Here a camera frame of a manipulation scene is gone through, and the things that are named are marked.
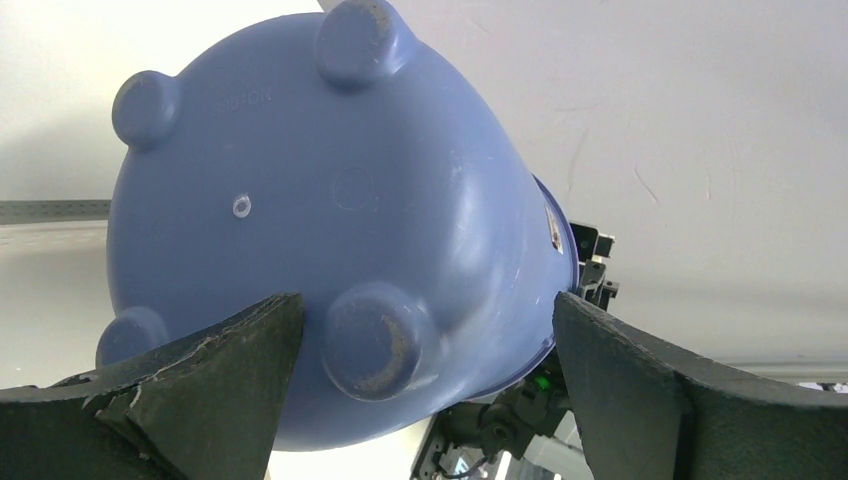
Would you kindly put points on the blue plastic bucket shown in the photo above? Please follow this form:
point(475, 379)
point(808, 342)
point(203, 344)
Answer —
point(337, 156)

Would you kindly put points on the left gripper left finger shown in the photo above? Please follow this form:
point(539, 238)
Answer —
point(206, 406)

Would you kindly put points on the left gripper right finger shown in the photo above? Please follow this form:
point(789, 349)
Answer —
point(648, 409)

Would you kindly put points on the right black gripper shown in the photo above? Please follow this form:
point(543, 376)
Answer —
point(530, 420)

